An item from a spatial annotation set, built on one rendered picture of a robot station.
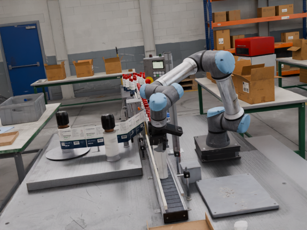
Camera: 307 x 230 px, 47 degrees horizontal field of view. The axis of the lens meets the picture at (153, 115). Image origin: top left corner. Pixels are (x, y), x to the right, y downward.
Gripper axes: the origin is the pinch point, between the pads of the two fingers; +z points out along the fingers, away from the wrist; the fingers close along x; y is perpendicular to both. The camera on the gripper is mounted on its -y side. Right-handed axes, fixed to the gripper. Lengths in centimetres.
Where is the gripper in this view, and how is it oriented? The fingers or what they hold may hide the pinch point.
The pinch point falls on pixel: (164, 149)
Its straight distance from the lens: 176.1
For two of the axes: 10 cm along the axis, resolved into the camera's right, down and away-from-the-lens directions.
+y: -9.9, 1.1, -0.6
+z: 0.4, 7.2, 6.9
